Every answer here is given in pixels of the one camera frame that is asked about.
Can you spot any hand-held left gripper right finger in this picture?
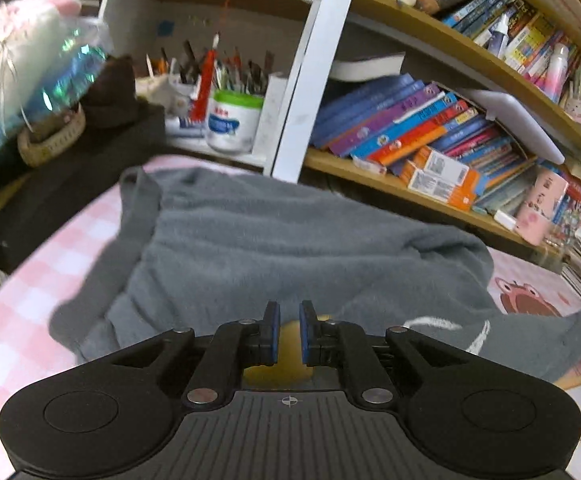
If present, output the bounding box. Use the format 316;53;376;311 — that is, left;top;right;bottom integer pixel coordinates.
299;300;469;407

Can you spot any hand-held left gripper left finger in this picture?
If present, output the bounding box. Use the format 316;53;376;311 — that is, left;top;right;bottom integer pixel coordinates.
112;301;282;408

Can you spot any grey fleece sweater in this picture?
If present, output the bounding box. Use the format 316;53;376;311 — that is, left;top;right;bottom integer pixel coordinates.
49;166;581;385

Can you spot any pink cup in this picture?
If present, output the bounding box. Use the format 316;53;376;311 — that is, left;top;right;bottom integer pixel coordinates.
514;166;569;247

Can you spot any wooden bookshelf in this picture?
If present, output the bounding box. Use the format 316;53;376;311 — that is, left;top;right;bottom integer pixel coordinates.
300;0;581;273

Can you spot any orange and white box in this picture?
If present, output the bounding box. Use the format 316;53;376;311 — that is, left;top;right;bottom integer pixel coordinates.
410;145;482;192
406;169;477;212

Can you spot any white jar with green lid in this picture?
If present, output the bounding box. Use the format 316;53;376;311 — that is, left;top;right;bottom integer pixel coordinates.
206;88;264;156

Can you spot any white flat folder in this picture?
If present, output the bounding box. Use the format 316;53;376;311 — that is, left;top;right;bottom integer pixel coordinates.
463;87;567;162

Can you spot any stack of leaning colourful books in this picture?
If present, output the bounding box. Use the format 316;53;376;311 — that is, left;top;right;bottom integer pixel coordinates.
310;72;538;213

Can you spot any pink checkered bed sheet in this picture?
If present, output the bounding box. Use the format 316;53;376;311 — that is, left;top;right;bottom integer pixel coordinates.
0;154;581;480

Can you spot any white shelf cabinet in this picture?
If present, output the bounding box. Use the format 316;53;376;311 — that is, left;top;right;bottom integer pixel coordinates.
65;0;358;185

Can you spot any black box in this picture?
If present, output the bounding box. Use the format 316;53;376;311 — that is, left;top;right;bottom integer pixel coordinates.
0;104;167;273

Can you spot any white and pink bottle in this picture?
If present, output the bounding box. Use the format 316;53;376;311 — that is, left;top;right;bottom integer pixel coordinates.
540;42;571;104

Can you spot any red hanging pen ornament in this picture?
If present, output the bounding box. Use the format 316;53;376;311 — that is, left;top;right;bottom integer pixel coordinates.
190;32;221;125

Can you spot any white pen holder with pens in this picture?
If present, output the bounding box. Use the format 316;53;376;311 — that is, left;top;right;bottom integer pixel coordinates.
135;40;216;131

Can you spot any white book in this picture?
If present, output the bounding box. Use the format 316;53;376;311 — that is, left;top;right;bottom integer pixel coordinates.
329;52;407;84

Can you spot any dark brown cloth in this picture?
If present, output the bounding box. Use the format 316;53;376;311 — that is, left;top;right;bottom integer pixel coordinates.
81;54;140;127

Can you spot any woven basket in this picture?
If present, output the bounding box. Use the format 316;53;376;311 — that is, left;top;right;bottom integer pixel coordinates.
17;107;87;168

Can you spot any row of upright books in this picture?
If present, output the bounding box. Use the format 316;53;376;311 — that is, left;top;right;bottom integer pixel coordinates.
415;0;578;91

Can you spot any iridescent plastic bag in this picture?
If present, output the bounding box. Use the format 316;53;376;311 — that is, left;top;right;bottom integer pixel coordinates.
0;16;111;153

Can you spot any white and pink plush bag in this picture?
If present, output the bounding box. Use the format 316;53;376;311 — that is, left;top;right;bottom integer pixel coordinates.
0;0;84;121

